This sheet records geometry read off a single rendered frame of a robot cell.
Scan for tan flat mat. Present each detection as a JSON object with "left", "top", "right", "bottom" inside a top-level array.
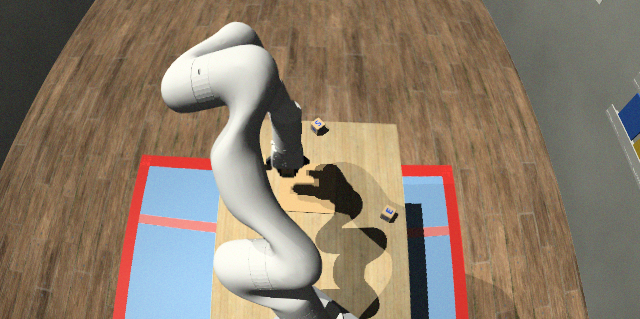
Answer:
[{"left": 278, "top": 163, "right": 336, "bottom": 214}]

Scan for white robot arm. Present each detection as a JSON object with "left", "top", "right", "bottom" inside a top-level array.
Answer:
[{"left": 161, "top": 22, "right": 343, "bottom": 319}]

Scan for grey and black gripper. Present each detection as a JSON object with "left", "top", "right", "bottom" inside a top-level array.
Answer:
[{"left": 266, "top": 143, "right": 310, "bottom": 177}]

